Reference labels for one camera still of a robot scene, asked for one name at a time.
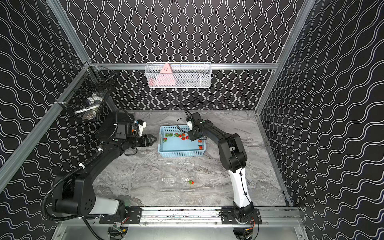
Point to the black plastic case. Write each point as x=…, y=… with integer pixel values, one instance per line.
x=108, y=128

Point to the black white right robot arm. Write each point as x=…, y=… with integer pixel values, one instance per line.
x=233, y=158

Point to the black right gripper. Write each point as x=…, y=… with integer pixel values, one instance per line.
x=191, y=136

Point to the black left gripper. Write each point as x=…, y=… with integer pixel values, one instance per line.
x=145, y=141

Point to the light blue perforated plastic basket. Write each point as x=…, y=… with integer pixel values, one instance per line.
x=176, y=147

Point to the pink triangular object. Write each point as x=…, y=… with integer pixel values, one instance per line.
x=166, y=77

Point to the white wire wall basket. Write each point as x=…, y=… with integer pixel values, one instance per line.
x=194, y=75

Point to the black wire corner basket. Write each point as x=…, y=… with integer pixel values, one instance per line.
x=98, y=80

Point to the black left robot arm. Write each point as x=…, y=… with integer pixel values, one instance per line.
x=73, y=196

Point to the white items in corner basket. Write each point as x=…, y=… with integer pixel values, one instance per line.
x=89, y=112

